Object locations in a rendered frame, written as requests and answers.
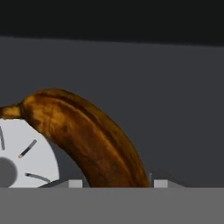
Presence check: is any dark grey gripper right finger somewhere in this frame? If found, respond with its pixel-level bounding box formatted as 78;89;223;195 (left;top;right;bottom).
148;171;186;189

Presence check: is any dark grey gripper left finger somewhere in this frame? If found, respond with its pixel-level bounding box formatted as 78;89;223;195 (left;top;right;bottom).
38;178;88;189

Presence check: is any brown overripe banana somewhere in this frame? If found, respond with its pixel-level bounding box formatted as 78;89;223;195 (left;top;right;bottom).
0;87;151;189

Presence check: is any white round sink drain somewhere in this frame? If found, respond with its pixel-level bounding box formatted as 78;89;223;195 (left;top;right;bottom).
0;117;60;189

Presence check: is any dark grey sink basin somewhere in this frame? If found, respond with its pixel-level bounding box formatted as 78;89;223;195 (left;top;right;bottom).
0;35;224;189

